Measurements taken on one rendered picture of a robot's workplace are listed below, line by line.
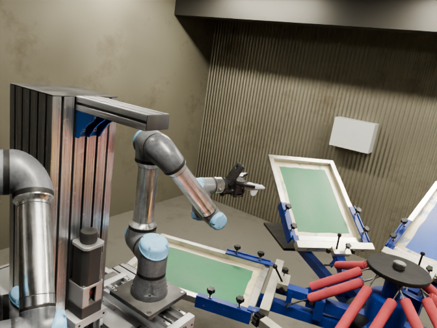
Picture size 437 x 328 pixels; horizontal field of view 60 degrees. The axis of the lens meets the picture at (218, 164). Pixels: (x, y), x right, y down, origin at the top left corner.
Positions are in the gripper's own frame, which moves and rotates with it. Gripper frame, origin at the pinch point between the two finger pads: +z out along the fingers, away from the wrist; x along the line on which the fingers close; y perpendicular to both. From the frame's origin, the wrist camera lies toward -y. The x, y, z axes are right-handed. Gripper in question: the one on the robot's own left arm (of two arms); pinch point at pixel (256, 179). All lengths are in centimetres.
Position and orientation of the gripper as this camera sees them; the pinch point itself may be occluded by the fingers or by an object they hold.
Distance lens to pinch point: 184.4
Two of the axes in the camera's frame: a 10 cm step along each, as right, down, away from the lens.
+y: -2.1, 9.1, 3.6
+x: 4.8, 4.1, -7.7
